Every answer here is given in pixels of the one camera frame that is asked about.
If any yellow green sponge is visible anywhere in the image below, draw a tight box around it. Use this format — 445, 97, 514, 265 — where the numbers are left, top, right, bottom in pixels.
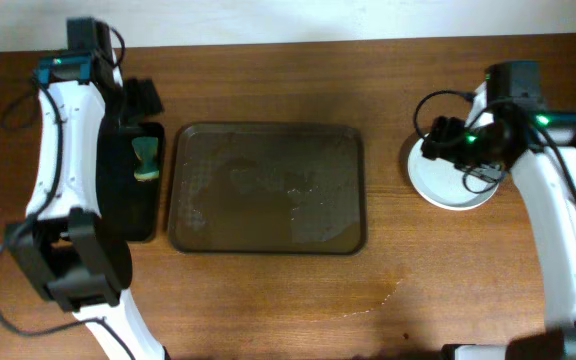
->
131, 136, 160, 182

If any grey-white plate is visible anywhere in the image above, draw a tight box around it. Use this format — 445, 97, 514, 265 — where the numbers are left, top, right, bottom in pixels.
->
406, 133, 502, 207

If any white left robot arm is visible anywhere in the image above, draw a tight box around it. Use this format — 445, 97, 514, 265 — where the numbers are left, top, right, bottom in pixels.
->
3, 50, 168, 359

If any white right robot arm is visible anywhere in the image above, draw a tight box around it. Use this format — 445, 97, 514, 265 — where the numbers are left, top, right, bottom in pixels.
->
417, 82, 576, 359

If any black tray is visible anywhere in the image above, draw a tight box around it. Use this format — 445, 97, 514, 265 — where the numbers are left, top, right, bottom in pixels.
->
96, 122, 165, 243

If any brown tray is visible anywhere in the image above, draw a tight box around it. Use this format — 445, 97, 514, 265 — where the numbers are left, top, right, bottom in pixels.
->
167, 122, 367, 256

